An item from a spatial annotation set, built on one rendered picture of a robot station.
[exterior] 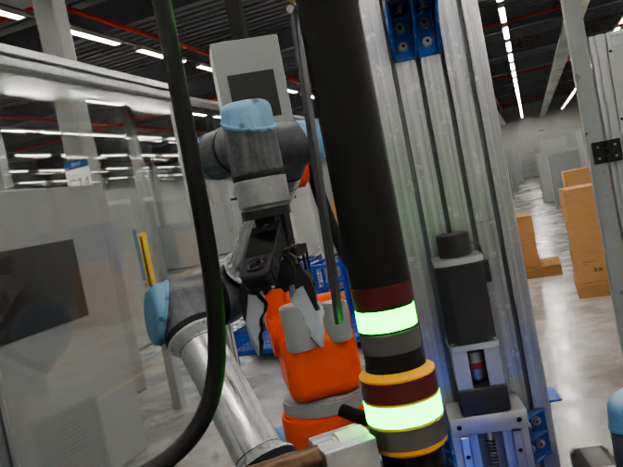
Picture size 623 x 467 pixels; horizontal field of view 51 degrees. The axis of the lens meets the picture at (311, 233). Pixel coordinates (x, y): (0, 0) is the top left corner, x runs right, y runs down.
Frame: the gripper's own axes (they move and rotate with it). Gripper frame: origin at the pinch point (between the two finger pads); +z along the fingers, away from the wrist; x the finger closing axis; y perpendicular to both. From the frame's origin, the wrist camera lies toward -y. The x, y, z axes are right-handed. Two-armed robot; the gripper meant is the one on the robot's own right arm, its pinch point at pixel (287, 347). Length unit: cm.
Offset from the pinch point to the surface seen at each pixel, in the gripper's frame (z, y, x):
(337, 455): -7, -55, -22
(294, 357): 78, 304, 111
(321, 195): -20, -51, -23
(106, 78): -55, 42, 45
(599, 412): 148, 346, -68
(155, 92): -54, 63, 45
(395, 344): -12, -52, -26
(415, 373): -10, -52, -26
